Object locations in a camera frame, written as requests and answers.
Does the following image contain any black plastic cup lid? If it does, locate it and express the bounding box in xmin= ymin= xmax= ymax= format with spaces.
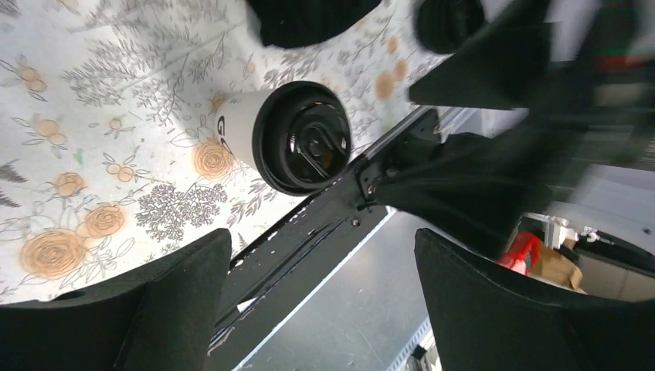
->
xmin=252 ymin=81 xmax=352 ymax=196

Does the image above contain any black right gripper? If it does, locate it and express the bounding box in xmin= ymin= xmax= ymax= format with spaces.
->
xmin=408 ymin=1 xmax=654 ymax=169

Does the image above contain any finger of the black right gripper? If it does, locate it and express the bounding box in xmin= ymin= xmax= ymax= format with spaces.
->
xmin=373 ymin=129 xmax=579 ymax=259

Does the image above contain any floral patterned table mat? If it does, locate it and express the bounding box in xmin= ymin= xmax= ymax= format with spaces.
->
xmin=1 ymin=1 xmax=439 ymax=304

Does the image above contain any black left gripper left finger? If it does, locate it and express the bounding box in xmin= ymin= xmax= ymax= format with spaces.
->
xmin=1 ymin=229 xmax=231 ymax=370

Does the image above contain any single white paper cup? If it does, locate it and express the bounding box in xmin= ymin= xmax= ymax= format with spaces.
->
xmin=213 ymin=90 xmax=273 ymax=168

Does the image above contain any stack of black lids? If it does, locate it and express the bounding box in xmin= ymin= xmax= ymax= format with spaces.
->
xmin=414 ymin=0 xmax=487 ymax=55

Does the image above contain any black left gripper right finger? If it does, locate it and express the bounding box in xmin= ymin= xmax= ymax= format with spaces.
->
xmin=414 ymin=228 xmax=654 ymax=371

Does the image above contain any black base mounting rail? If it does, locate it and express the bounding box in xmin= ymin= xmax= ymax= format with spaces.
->
xmin=203 ymin=107 xmax=439 ymax=370

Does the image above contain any black cloth with daisy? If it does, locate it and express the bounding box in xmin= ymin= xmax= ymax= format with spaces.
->
xmin=247 ymin=0 xmax=381 ymax=49

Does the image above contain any red plastic crate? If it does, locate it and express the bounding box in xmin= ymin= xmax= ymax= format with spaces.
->
xmin=497 ymin=232 xmax=541 ymax=275

